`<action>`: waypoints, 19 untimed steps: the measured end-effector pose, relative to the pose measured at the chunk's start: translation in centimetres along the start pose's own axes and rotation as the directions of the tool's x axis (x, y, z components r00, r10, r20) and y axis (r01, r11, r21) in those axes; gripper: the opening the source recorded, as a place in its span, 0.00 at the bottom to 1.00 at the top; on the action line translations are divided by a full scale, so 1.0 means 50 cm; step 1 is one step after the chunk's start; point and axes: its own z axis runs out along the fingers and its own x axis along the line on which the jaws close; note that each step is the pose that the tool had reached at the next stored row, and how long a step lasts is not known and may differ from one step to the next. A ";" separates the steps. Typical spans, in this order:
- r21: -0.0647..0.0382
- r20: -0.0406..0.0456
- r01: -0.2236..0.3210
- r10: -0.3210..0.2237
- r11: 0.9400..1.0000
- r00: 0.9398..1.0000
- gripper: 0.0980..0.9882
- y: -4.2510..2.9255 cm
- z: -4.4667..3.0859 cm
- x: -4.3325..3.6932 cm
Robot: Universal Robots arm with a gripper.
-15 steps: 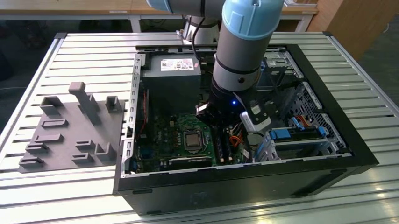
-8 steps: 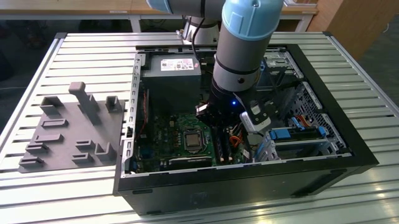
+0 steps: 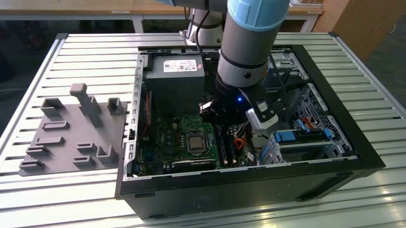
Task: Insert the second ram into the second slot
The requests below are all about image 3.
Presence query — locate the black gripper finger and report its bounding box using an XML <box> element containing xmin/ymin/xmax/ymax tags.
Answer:
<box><xmin>198</xmin><ymin>101</ymin><xmax>223</xmax><ymax>127</ymax></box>

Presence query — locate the green motherboard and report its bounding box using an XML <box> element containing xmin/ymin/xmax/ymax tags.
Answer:
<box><xmin>136</xmin><ymin>111</ymin><xmax>254</xmax><ymax>176</ymax></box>

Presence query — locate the metal CPU socket cover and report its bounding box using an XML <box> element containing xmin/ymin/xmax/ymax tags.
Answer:
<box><xmin>184</xmin><ymin>129</ymin><xmax>210</xmax><ymax>157</ymax></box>

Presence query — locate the grey power supply unit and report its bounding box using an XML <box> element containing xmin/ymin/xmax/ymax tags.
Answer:
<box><xmin>143</xmin><ymin>55</ymin><xmax>206</xmax><ymax>116</ymax></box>

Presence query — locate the silver CPU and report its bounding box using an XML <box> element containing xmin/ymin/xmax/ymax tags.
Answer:
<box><xmin>187</xmin><ymin>136</ymin><xmax>206</xmax><ymax>152</ymax></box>

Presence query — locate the round grey speaker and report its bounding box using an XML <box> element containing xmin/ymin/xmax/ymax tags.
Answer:
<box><xmin>252</xmin><ymin>134</ymin><xmax>271</xmax><ymax>152</ymax></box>

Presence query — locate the black graphics card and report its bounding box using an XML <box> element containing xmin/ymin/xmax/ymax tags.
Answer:
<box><xmin>163</xmin><ymin>158</ymin><xmax>219</xmax><ymax>173</ymax></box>

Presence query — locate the hard disk in blue carrier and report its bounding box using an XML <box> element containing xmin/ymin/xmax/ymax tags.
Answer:
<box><xmin>272</xmin><ymin>128</ymin><xmax>334</xmax><ymax>144</ymax></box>

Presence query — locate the silver drive cage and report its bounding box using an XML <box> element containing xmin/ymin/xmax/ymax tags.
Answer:
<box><xmin>263</xmin><ymin>51</ymin><xmax>311</xmax><ymax>93</ymax></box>

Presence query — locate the silver disk bay cage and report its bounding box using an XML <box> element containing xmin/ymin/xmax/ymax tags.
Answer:
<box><xmin>258</xmin><ymin>133</ymin><xmax>358</xmax><ymax>166</ymax></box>

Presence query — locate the black open PC case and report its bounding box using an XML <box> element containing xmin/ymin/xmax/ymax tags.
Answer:
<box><xmin>113</xmin><ymin>44</ymin><xmax>386</xmax><ymax>220</ymax></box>

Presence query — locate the grey parts rack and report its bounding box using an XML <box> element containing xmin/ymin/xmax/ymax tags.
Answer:
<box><xmin>17</xmin><ymin>83</ymin><xmax>132</xmax><ymax>177</ymax></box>

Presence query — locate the wooden cabinet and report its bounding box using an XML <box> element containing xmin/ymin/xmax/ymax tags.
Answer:
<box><xmin>312</xmin><ymin>0</ymin><xmax>406</xmax><ymax>62</ymax></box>

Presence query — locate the multicolour power wire bundle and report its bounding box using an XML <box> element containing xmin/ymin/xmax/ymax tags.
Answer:
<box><xmin>232</xmin><ymin>120</ymin><xmax>254</xmax><ymax>140</ymax></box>

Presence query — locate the orange flat wire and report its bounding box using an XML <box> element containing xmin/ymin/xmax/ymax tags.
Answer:
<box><xmin>232</xmin><ymin>138</ymin><xmax>247</xmax><ymax>151</ymax></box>

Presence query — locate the thin red wire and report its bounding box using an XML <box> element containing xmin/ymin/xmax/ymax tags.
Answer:
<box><xmin>143</xmin><ymin>91</ymin><xmax>152</xmax><ymax>138</ymax></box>

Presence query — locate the black cable bundle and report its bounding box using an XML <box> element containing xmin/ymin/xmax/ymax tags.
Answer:
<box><xmin>268</xmin><ymin>82</ymin><xmax>310</xmax><ymax>119</ymax></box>

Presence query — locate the blue disk wire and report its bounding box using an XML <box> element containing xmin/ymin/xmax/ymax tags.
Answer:
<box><xmin>296</xmin><ymin>119</ymin><xmax>310</xmax><ymax>133</ymax></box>

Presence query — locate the red disk wire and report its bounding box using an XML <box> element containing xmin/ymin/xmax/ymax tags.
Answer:
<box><xmin>300</xmin><ymin>117</ymin><xmax>319</xmax><ymax>131</ymax></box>

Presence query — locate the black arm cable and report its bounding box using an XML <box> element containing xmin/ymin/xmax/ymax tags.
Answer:
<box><xmin>184</xmin><ymin>7</ymin><xmax>210</xmax><ymax>60</ymax></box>

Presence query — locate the wooden desk white frame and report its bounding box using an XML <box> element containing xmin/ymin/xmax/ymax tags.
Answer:
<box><xmin>0</xmin><ymin>0</ymin><xmax>324</xmax><ymax>33</ymax></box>

